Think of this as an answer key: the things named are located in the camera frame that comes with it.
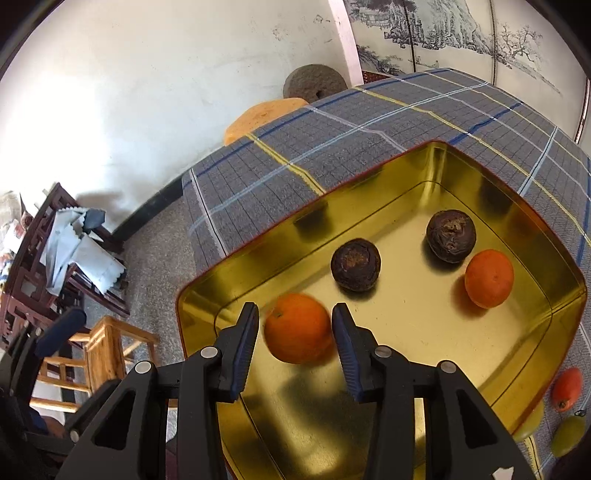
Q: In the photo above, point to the orange fruit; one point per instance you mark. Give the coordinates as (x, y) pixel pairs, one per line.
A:
(299, 327)
(489, 278)

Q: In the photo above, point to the dark wooden chair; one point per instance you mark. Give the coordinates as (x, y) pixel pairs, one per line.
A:
(27, 286)

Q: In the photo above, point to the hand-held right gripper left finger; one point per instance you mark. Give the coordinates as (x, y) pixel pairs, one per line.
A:
(244, 350)

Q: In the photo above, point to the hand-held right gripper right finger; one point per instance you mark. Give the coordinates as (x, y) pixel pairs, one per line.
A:
(346, 350)

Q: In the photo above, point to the light wooden stool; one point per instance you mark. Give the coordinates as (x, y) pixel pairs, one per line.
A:
(106, 346)

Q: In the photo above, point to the red oval fruit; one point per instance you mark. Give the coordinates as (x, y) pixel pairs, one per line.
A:
(567, 390)

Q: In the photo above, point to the round grey millstone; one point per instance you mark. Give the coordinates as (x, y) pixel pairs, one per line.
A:
(314, 83)

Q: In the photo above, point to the orange plastic stool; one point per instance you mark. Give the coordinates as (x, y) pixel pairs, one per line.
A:
(258, 120)

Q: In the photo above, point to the landscape painted folding screen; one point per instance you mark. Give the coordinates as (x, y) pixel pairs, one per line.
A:
(461, 27)

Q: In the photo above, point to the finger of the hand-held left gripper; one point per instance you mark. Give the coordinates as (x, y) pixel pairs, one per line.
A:
(60, 330)

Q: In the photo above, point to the grey plaid tablecloth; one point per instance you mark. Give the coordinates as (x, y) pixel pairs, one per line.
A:
(369, 120)

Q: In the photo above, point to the gold metal tin tray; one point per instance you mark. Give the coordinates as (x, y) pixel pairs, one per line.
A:
(415, 323)

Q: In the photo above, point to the dark wrinkled passion fruit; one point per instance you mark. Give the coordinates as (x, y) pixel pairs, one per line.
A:
(355, 264)
(451, 235)

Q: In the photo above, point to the pale grey cloth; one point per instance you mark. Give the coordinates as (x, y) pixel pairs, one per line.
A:
(92, 263)

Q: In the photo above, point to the green oval fruit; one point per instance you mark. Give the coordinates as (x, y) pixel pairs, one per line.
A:
(569, 436)
(531, 427)

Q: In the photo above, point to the dark blue cloth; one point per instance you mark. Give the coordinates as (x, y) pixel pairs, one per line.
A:
(93, 219)

